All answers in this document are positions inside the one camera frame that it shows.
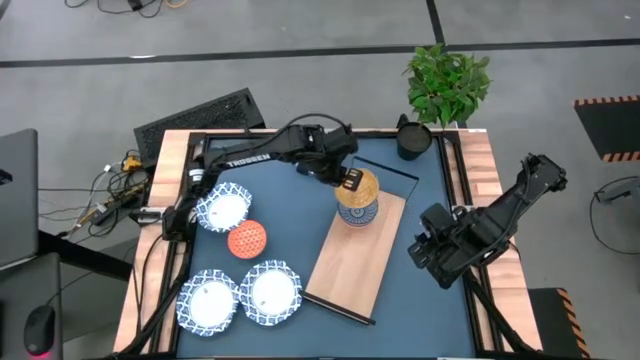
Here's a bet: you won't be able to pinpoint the black metal table frame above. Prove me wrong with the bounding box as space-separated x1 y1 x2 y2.
117 128 544 360

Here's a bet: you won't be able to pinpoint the wooden shelf with black frame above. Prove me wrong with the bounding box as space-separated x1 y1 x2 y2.
302 157 420 327

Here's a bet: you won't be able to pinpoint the black desk leg bar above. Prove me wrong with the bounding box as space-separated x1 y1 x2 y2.
37 229 134 281

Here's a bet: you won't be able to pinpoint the black hazard-striped floor mat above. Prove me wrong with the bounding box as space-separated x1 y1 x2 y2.
573 94 640 164
527 287 591 360

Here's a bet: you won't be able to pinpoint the tangled cable bundle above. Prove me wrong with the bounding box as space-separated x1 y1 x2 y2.
38 148 151 239

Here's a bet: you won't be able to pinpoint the blue table mat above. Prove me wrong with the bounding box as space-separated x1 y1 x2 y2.
175 137 477 359

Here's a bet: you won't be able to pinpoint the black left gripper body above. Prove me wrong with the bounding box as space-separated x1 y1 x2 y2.
307 127 365 194

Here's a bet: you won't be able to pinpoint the black computer mouse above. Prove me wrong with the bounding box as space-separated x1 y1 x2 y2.
23 304 57 357

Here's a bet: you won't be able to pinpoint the black power strip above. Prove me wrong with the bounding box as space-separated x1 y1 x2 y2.
92 197 142 226

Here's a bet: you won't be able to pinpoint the blue-striped-inside red-outside ceramic bowl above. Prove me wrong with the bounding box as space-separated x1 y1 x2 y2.
336 197 380 229

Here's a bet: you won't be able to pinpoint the black cup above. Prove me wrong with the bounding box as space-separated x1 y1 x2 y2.
395 113 434 162

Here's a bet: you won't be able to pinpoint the floor cables with adapter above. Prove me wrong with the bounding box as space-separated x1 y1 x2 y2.
64 0 189 19

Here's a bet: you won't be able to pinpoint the grey laptop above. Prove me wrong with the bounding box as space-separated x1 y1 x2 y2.
0 128 40 269

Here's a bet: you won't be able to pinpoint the black perforated panel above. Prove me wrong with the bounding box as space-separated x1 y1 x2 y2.
133 87 267 166

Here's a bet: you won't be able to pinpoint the grey side desk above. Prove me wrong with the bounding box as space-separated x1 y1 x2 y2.
0 252 64 360

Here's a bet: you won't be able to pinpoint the orange-inside blue-outside ceramic bowl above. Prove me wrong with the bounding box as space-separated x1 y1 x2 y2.
333 167 381 210

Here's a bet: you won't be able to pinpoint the green leafy plant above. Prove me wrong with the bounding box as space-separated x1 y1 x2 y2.
402 43 494 129

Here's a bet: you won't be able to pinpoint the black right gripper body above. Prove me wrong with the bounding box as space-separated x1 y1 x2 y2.
407 202 489 290

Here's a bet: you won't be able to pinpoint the blue white paper bowl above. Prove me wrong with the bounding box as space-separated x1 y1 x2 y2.
175 268 242 337
238 258 304 328
194 181 254 234

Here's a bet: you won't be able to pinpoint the red-orange dotted ceramic bowl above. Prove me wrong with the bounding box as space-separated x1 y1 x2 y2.
227 219 269 260

